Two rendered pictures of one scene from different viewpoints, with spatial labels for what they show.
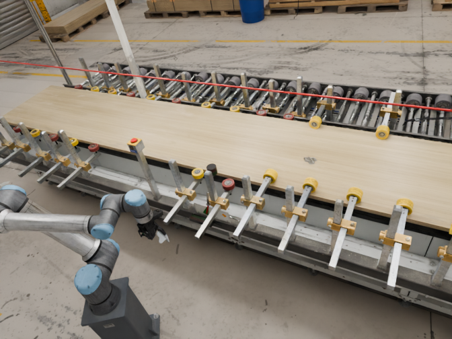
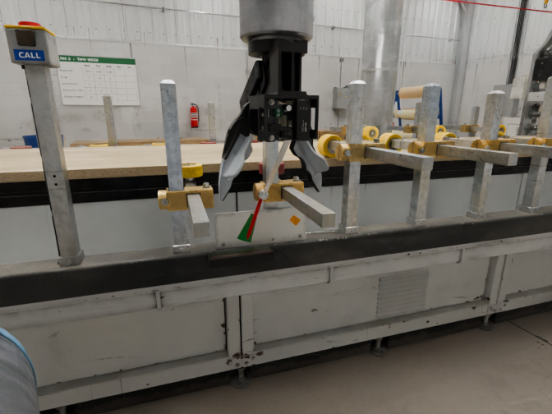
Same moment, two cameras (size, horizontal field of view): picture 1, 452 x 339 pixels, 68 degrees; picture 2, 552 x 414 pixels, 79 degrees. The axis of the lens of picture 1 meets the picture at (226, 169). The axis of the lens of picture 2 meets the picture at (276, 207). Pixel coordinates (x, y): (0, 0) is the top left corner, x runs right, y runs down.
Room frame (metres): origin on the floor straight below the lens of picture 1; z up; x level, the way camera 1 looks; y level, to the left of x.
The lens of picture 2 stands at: (0.90, 0.82, 1.06)
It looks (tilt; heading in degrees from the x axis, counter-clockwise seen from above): 16 degrees down; 308
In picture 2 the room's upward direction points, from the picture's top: straight up
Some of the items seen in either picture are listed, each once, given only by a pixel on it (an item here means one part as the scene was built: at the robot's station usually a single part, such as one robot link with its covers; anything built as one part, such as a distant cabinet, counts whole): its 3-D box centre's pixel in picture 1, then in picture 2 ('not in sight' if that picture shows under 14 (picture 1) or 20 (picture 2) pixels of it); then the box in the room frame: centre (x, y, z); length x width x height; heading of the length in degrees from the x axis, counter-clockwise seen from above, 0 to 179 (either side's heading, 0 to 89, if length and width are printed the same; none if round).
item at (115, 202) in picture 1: (114, 204); not in sight; (1.19, 0.57, 1.25); 0.12 x 0.12 x 0.09; 77
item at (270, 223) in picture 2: (211, 212); (262, 227); (1.47, 0.15, 0.75); 0.26 x 0.01 x 0.10; 55
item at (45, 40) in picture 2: (136, 145); (34, 49); (1.76, 0.53, 1.18); 0.07 x 0.07 x 0.08; 55
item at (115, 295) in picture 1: (101, 295); not in sight; (1.09, 0.86, 0.65); 0.19 x 0.19 x 0.10
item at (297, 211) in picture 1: (294, 212); (430, 149); (1.17, -0.32, 0.95); 0.13 x 0.06 x 0.05; 55
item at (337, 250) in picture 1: (344, 227); (499, 146); (1.01, -0.53, 0.95); 0.50 x 0.04 x 0.04; 145
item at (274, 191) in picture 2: (218, 202); (278, 190); (1.46, 0.09, 0.85); 0.13 x 0.06 x 0.05; 55
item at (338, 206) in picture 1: (335, 231); (484, 165); (1.04, -0.51, 0.88); 0.03 x 0.03 x 0.48; 55
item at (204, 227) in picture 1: (214, 211); (292, 196); (1.39, 0.12, 0.84); 0.43 x 0.03 x 0.04; 145
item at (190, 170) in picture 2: (198, 177); (189, 181); (1.72, 0.19, 0.85); 0.08 x 0.08 x 0.11
